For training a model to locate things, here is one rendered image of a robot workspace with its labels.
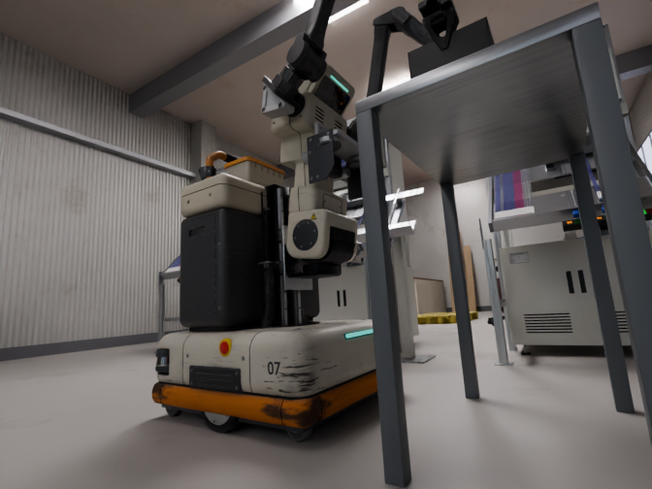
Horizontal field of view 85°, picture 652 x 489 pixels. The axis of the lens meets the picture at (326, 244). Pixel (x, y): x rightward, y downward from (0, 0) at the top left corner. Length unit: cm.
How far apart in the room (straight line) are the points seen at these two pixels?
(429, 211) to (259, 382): 875
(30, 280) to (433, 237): 789
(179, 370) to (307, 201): 68
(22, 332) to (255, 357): 391
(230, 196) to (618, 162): 101
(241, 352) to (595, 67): 98
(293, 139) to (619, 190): 98
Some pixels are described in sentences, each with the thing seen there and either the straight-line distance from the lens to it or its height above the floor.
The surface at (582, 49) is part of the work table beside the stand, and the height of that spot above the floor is 73.
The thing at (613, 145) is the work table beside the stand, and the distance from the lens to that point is 71.
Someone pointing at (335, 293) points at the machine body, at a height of 43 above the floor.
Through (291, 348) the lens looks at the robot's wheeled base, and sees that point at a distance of 93.
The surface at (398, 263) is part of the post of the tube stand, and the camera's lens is 221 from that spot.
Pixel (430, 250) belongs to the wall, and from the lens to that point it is 937.
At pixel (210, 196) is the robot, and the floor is 73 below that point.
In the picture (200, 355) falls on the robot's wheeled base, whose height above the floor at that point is 22.
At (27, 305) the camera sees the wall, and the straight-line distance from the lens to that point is 477.
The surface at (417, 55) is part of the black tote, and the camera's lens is 94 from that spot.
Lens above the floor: 34
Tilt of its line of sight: 10 degrees up
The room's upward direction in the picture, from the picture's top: 3 degrees counter-clockwise
